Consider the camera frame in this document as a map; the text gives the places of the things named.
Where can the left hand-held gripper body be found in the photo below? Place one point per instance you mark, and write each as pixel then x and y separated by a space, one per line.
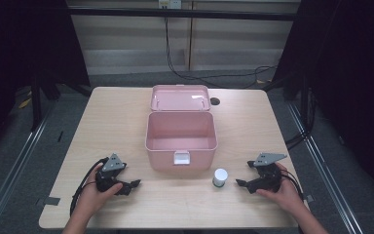
pixel 113 164

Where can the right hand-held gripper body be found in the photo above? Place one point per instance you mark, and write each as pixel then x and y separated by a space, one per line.
pixel 268 177

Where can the white round bottle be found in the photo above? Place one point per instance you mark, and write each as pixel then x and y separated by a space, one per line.
pixel 220 177

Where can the pink plastic storage box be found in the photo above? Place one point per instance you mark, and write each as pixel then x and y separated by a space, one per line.
pixel 181 130

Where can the person's right hand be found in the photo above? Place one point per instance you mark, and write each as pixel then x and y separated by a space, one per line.
pixel 284 195

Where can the person's left hand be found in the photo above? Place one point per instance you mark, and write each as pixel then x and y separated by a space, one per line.
pixel 92 195

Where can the grey tape piece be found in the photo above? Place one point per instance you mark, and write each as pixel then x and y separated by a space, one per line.
pixel 309 198
pixel 52 201

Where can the black metal stand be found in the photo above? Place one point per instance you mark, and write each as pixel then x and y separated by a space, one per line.
pixel 36 104

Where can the yellow tape piece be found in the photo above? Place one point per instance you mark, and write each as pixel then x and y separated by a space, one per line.
pixel 25 103

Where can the black curtain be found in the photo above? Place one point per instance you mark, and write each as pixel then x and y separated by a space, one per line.
pixel 19 58
pixel 354 81

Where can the black horizontal bar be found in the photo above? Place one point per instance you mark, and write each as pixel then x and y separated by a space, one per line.
pixel 181 14

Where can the metal floor rail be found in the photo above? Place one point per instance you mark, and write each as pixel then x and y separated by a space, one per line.
pixel 13 169
pixel 328 175

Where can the white wall socket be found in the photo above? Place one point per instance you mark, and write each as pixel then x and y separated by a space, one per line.
pixel 169 4

